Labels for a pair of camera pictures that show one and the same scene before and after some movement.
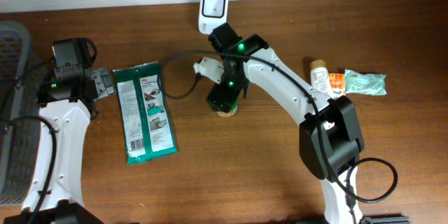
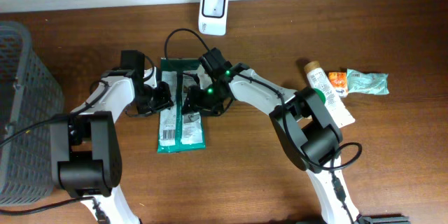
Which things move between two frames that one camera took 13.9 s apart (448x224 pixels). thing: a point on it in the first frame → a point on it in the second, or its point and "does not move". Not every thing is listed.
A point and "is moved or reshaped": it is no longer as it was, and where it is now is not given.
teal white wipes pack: [146, 116] → [178, 132]
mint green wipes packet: [360, 82] does not move
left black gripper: [47, 84] → [168, 102]
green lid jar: [227, 114] is moved or reshaped
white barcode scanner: [213, 9] does not move
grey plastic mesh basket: [21, 76] does not move
